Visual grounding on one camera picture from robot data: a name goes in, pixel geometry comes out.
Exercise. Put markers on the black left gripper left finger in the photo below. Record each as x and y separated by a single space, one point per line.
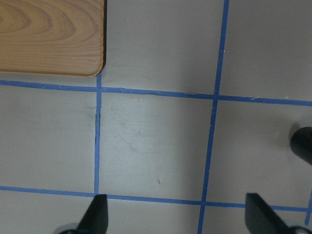
95 219

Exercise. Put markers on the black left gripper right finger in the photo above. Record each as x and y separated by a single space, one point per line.
260 218

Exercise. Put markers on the dark wine bottle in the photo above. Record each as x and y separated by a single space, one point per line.
301 144

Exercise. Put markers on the wooden tray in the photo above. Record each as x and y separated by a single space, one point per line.
53 37

